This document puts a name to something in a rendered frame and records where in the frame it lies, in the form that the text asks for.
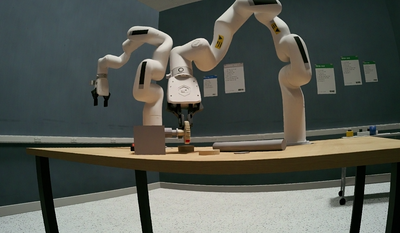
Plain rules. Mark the beige round disc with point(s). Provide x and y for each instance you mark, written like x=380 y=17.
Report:
x=209 y=152

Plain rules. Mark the grey metal cylinder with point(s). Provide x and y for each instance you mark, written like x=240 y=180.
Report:
x=247 y=146

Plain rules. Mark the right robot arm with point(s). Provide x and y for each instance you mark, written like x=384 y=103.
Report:
x=149 y=69

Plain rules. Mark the white gear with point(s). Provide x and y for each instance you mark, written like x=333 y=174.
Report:
x=184 y=132

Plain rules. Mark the tan wooden disc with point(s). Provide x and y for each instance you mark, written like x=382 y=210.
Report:
x=185 y=148

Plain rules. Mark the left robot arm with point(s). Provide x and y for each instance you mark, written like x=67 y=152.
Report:
x=289 y=48

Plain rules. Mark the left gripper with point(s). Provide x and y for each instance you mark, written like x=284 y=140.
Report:
x=183 y=94

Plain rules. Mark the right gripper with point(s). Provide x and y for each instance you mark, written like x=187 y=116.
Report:
x=101 y=88

